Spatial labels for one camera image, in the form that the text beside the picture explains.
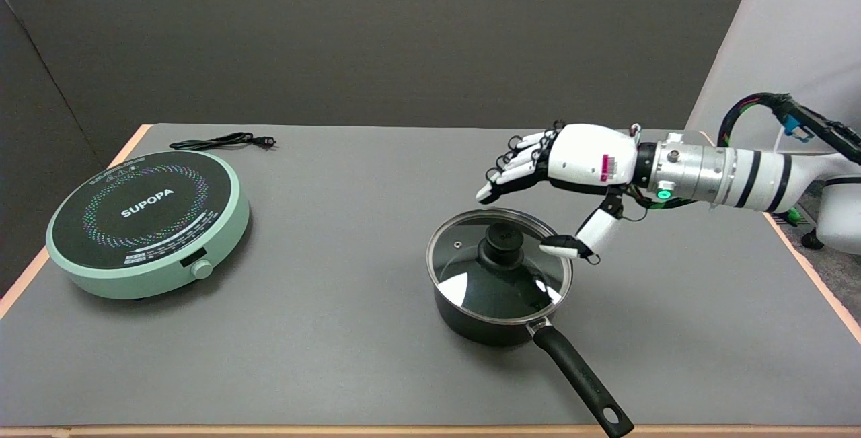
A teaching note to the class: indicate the grey table mat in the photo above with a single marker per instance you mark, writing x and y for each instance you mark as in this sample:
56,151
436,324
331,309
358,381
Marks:
377,290

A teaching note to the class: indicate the green round induction cooktop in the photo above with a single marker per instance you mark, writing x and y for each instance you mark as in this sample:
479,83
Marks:
146,223

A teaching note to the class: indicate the glass pot lid black knob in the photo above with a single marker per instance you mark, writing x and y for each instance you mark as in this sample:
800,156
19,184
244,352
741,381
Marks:
499,265

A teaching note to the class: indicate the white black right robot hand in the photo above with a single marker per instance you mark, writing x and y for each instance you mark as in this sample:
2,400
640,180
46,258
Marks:
572,169

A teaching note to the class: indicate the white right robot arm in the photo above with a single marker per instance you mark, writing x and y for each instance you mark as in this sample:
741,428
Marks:
753,175

